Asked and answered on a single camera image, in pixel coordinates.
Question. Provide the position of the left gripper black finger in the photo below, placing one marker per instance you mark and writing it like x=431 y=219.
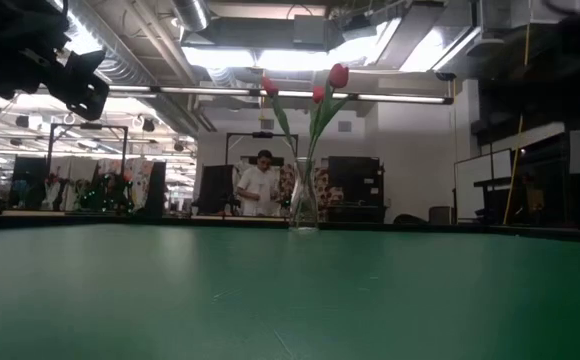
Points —
x=82 y=85

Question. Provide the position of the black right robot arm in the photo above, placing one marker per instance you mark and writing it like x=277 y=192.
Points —
x=545 y=95

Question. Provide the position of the clear glass vase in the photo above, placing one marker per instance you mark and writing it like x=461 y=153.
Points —
x=304 y=195

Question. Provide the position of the distant black robot arms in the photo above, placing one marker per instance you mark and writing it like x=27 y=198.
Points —
x=102 y=195

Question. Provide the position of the long ceiling light strip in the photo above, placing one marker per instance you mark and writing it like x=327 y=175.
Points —
x=210 y=91

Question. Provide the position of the black upright panel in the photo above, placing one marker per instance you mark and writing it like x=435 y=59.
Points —
x=156 y=190
x=215 y=190

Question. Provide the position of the person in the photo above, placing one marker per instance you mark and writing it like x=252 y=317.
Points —
x=257 y=182

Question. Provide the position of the green table mat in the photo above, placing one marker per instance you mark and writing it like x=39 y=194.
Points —
x=170 y=300

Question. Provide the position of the grey ceiling box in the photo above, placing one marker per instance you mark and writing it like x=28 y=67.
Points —
x=310 y=32

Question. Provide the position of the black cabinet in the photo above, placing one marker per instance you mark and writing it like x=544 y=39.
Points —
x=355 y=182

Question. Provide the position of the grey bin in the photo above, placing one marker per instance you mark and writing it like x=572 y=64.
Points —
x=440 y=215

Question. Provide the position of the whiteboard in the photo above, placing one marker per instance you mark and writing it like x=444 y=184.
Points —
x=480 y=185

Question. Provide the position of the dark side table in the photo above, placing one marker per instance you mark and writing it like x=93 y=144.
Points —
x=492 y=182

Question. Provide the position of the black gantry frame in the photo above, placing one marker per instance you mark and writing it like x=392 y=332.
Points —
x=262 y=134
x=87 y=126

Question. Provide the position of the silver ceiling duct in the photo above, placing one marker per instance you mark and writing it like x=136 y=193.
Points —
x=192 y=15

